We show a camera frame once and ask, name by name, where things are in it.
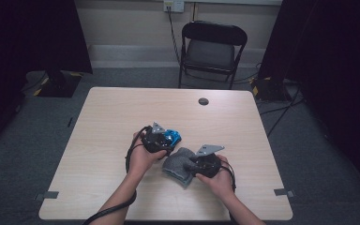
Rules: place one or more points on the black curtain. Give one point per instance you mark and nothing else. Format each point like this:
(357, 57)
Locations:
(334, 62)
(28, 34)

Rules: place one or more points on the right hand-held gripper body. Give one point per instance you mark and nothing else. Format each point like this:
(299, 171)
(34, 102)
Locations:
(207, 165)

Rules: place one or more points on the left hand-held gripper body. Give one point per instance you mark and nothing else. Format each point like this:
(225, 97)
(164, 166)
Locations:
(154, 142)

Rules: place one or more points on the black folding chair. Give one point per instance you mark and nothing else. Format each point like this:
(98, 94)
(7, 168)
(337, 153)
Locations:
(211, 53)

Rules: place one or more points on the person's left hand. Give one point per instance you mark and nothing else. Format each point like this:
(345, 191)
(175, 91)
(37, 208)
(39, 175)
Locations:
(142, 161)

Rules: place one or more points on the grey tape piece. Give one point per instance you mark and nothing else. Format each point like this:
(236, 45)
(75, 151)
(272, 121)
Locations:
(48, 195)
(282, 192)

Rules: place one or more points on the person's right hand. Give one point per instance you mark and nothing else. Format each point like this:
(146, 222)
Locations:
(220, 184)

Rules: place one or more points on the black box with yellow tape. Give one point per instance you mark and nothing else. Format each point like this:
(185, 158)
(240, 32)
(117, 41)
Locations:
(270, 90)

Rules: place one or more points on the round grey table grommet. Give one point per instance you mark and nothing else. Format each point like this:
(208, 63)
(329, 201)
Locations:
(203, 101)

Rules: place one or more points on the black and blue toy car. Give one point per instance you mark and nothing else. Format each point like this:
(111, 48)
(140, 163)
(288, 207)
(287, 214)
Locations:
(172, 137)

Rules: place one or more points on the white wall socket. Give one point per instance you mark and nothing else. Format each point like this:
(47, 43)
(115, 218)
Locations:
(174, 5)

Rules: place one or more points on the black stand base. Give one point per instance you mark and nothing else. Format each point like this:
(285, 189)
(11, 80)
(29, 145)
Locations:
(59, 86)

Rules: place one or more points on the grey cloth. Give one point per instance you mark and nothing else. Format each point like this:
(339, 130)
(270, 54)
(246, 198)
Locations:
(176, 165)

